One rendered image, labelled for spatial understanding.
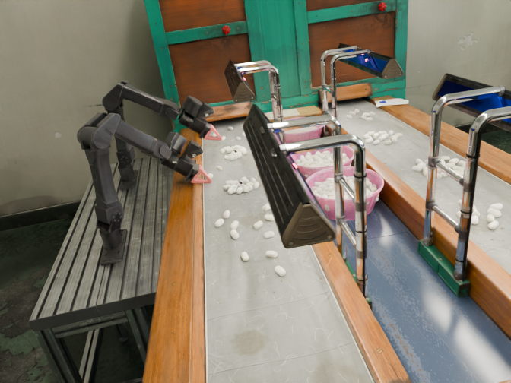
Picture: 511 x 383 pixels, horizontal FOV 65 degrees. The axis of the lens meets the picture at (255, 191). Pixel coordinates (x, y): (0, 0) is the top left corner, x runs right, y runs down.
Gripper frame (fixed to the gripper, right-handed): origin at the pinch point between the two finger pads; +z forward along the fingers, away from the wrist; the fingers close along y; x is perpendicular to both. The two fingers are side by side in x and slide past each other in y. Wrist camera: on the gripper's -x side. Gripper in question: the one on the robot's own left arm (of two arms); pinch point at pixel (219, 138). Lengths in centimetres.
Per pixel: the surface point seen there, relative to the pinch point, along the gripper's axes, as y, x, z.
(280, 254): -88, -2, 14
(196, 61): 47, -19, -23
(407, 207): -77, -29, 45
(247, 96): -32.5, -26.7, -5.8
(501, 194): -77, -48, 68
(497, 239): -99, -37, 56
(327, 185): -51, -17, 32
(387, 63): -31, -64, 32
